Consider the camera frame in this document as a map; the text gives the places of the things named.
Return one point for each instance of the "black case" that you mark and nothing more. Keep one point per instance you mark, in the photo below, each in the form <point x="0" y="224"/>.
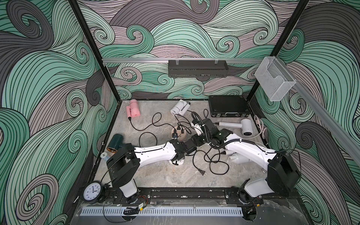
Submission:
<point x="229" y="106"/>

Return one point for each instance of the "white hair dryer right back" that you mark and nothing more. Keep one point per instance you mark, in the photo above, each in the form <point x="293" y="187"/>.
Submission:
<point x="245" y="125"/>

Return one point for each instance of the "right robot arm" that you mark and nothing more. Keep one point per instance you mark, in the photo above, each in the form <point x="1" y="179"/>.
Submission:
<point x="282" y="172"/>

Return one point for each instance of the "black wall shelf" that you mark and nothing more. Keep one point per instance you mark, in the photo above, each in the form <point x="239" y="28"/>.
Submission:
<point x="197" y="68"/>

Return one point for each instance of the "small clear bottle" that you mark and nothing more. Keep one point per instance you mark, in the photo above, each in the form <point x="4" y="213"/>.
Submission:
<point x="104" y="156"/>

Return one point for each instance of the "dark green hair dryer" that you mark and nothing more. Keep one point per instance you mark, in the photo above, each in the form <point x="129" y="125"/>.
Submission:
<point x="115" y="143"/>

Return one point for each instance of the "pink hair dryer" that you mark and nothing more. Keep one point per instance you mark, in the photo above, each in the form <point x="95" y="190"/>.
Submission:
<point x="132" y="109"/>

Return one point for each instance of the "clear mesh wall holder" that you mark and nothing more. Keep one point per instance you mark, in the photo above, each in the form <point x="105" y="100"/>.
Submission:
<point x="275" y="78"/>

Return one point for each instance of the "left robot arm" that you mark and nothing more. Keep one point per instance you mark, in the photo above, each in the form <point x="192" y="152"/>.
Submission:
<point x="123" y="165"/>

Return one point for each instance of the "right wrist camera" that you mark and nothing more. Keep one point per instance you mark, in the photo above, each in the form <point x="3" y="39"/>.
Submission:
<point x="197" y="123"/>

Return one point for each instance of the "white hair dryer right front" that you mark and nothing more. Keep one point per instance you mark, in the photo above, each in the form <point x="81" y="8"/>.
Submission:
<point x="236" y="158"/>

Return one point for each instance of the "white folded hair dryer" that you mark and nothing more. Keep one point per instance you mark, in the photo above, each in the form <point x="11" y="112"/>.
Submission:
<point x="180" y="108"/>

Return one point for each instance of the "white slotted cable duct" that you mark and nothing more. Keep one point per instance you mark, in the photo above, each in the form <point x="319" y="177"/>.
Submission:
<point x="165" y="211"/>

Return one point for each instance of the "pink round power strip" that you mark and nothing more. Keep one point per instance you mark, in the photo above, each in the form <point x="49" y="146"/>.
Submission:
<point x="179" y="133"/>

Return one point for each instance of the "round wall clock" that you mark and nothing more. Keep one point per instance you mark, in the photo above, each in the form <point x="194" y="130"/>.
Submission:
<point x="92" y="192"/>

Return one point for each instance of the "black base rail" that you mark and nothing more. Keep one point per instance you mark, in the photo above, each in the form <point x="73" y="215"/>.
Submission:
<point x="231" y="195"/>

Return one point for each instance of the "white square power strip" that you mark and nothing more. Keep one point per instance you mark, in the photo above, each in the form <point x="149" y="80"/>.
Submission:
<point x="179" y="162"/>

